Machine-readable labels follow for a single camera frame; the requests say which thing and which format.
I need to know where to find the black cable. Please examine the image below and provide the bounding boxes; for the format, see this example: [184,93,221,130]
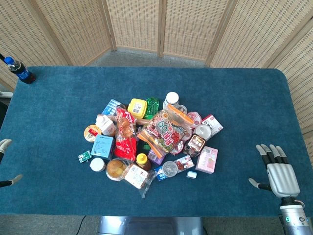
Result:
[75,215,87,235]

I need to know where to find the white bottle white cap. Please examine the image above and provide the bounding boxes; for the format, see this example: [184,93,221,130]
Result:
[163,92,180,111]

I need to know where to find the clear round jar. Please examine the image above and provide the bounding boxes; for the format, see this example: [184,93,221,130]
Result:
[162,161,179,177]

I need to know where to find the pink carton box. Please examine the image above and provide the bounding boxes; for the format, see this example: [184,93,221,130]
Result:
[195,145,219,174]

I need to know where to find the round tin gold lid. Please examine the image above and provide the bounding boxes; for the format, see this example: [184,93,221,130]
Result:
[83,124,103,143]

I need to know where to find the yellow lidded plastic box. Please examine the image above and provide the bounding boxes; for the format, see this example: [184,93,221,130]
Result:
[127,98,148,119]

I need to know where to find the woven bamboo folding screen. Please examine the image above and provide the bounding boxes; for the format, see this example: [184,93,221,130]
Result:
[0,0,313,157]

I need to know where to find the honey bottle yellow cap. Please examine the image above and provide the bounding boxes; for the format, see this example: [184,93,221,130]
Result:
[135,152,153,171]

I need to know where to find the pink white sealed cup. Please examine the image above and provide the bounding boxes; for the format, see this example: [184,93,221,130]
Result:
[186,111,202,128]

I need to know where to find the red white sealed cup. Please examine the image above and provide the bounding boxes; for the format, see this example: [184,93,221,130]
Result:
[169,141,184,156]

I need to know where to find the blue white toothpaste box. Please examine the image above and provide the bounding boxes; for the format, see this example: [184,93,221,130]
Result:
[154,154,195,182]

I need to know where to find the white jar white lid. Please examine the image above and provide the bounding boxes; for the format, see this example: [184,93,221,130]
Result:
[89,157,107,173]

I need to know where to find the colourful mixed grains bag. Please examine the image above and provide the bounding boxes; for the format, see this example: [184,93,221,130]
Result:
[136,103,194,158]

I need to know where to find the white milk carton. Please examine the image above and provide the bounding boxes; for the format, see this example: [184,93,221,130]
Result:
[95,114,116,137]

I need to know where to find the white round container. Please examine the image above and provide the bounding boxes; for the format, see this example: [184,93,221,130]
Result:
[193,124,212,141]

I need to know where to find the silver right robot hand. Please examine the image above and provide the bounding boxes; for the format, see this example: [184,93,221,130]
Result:
[248,143,301,199]

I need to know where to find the light blue carton box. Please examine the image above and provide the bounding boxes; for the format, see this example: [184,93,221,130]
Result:
[90,134,116,161]

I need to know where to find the green plastic bottle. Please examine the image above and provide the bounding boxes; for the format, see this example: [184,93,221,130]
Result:
[144,97,161,119]

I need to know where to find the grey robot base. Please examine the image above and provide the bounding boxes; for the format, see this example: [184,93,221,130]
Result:
[97,215,205,235]

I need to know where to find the blue white striped box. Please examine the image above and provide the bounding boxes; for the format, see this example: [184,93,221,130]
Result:
[101,98,122,117]

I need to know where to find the white red carton box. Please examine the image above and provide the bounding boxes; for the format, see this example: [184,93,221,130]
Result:
[201,114,224,138]

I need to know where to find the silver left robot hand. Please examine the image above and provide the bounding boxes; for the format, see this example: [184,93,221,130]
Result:
[0,138,23,189]

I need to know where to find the blue carpet table cover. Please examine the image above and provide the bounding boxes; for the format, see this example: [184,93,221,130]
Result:
[0,66,304,216]

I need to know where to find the brown sausage stick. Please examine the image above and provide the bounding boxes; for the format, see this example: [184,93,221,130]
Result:
[135,118,155,126]

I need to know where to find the chocolate mushroom jar brown lid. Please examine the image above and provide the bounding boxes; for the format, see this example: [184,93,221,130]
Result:
[183,134,207,158]

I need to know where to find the cola bottle blue cap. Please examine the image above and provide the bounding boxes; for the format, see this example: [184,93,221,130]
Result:
[4,56,37,85]

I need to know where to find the bread package white label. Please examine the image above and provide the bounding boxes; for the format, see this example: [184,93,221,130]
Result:
[122,163,157,199]

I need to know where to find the yellow fruit jelly cup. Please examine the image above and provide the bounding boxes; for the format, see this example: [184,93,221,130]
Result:
[105,158,127,182]

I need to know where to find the purple box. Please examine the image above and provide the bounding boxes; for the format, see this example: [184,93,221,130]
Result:
[147,148,166,166]

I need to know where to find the clear plastic cup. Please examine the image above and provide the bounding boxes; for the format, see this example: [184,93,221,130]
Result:
[177,103,189,116]

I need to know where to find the red snack bag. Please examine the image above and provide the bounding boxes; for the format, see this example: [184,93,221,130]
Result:
[114,106,138,163]

